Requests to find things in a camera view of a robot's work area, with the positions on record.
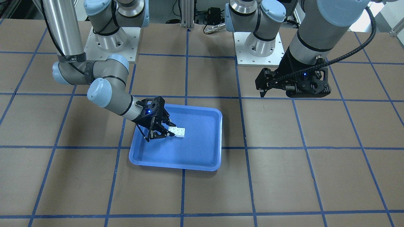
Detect white block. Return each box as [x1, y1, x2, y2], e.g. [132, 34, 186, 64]
[168, 126, 177, 136]
[175, 127, 186, 138]

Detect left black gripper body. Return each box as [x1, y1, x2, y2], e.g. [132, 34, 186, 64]
[277, 51, 331, 97]

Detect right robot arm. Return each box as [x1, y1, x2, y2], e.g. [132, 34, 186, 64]
[39, 0, 175, 141]

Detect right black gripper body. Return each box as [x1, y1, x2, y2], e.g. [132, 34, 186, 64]
[133, 96, 166, 130]

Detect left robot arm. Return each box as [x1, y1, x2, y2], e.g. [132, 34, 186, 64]
[224, 0, 377, 98]

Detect blue plastic tray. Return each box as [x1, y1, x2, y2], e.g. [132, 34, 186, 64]
[129, 104, 223, 171]

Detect silver metal cylinder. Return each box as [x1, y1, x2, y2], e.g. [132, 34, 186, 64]
[203, 23, 226, 35]

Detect aluminium frame post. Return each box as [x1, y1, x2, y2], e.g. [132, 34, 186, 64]
[178, 0, 195, 30]

